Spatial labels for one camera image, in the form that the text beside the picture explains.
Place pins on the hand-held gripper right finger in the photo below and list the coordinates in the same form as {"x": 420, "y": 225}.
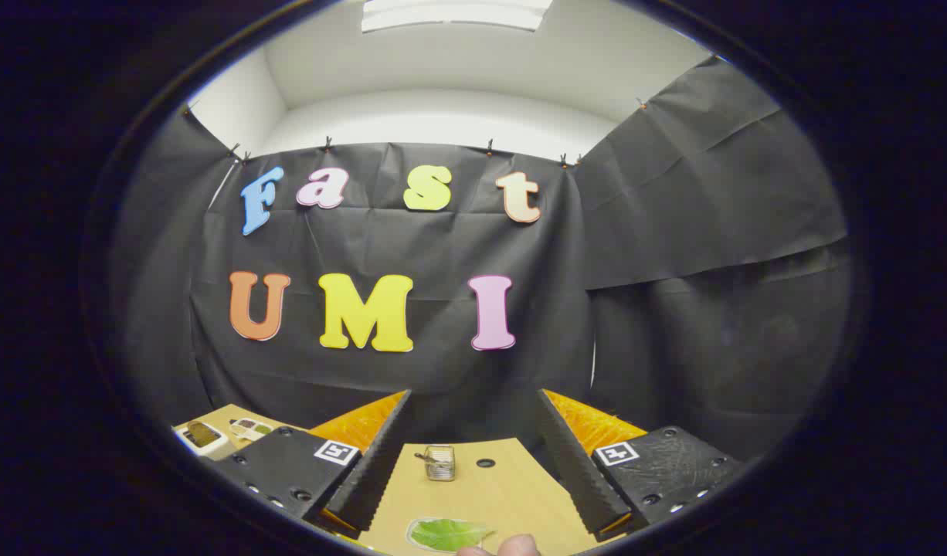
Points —
{"x": 574, "y": 463}

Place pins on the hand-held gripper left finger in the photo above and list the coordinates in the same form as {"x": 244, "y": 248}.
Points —
{"x": 377, "y": 463}

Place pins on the green lettuce leaf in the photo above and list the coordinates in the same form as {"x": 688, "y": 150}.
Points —
{"x": 446, "y": 534}

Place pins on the white divided seasoning tray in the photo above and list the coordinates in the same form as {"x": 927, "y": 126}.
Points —
{"x": 249, "y": 429}

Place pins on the white toaster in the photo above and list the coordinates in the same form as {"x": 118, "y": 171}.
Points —
{"x": 211, "y": 448}

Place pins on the black backdrop cloth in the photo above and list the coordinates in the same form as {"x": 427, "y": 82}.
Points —
{"x": 442, "y": 255}

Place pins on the ceiling light panel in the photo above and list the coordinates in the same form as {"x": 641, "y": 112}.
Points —
{"x": 454, "y": 14}

